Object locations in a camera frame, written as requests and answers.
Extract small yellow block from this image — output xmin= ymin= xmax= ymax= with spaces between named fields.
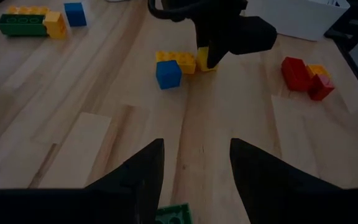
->
xmin=43 ymin=11 xmax=68 ymax=40
xmin=196 ymin=46 xmax=219 ymax=73

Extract long yellow block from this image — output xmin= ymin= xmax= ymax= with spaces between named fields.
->
xmin=155 ymin=50 xmax=197 ymax=75
xmin=6 ymin=5 xmax=50 ymax=16

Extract small yellow-orange block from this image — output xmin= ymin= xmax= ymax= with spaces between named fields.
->
xmin=306 ymin=63 xmax=332 ymax=78

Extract long dark green block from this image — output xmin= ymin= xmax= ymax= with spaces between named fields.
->
xmin=0 ymin=14 xmax=48 ymax=37

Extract white plastic bin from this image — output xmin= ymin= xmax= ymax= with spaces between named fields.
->
xmin=246 ymin=0 xmax=351 ymax=42

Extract small blue block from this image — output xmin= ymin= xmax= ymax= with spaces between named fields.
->
xmin=63 ymin=2 xmax=88 ymax=27
xmin=155 ymin=60 xmax=183 ymax=91

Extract black right arm cable loop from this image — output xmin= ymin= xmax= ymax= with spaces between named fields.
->
xmin=147 ymin=0 xmax=198 ymax=23

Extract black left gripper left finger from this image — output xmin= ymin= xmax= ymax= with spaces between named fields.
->
xmin=0 ymin=138 xmax=165 ymax=224

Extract long red block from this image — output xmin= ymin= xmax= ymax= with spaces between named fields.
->
xmin=280 ymin=56 xmax=312 ymax=93

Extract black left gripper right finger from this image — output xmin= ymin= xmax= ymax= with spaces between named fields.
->
xmin=230 ymin=138 xmax=358 ymax=224

